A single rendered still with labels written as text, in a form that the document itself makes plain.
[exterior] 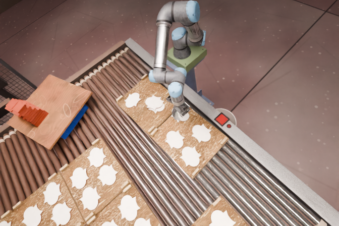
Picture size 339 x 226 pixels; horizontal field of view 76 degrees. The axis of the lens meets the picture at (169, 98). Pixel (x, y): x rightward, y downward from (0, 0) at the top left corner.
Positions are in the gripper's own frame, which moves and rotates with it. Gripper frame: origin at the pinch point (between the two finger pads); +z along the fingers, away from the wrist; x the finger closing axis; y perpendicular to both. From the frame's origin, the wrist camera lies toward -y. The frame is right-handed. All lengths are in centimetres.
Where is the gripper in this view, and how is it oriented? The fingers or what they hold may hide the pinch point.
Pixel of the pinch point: (180, 113)
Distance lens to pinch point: 148.8
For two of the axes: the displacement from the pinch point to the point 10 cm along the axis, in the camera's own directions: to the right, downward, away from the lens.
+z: 1.8, 5.0, 8.5
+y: 6.8, 5.7, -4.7
